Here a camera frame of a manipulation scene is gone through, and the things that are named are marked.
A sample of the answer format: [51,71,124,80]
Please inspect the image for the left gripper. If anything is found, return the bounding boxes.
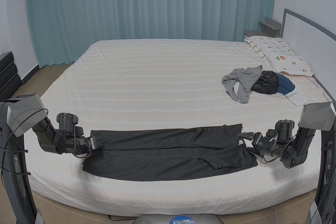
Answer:
[87,136,103,151]

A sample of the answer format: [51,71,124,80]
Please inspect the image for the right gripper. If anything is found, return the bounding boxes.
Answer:
[237,132,264,157]

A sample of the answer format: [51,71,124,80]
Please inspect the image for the black trousers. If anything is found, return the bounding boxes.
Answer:
[82,124,258,182]

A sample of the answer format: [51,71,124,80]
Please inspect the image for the grey garment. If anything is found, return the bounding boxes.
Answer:
[222,65,263,104]

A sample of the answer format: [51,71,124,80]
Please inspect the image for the black garment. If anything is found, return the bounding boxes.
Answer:
[251,70,279,95]

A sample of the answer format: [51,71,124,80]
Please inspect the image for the white garment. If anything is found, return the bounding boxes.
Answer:
[285,86,307,106]

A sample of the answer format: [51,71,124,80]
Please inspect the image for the dark blue garment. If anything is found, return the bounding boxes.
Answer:
[275,73,296,95]

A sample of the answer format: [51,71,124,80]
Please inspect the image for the pale pink printed pillow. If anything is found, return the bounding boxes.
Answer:
[281,74,332,103]

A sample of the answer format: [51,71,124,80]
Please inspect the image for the white printed pillow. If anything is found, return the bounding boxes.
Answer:
[244,35,315,77]

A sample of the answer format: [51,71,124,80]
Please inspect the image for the bed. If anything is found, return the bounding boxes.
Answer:
[24,8,336,215]

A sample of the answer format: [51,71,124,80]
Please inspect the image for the black chest of drawers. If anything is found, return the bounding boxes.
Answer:
[0,51,22,102]

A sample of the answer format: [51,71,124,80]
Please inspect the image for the grey bedside table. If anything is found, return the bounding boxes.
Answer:
[244,17,281,40]

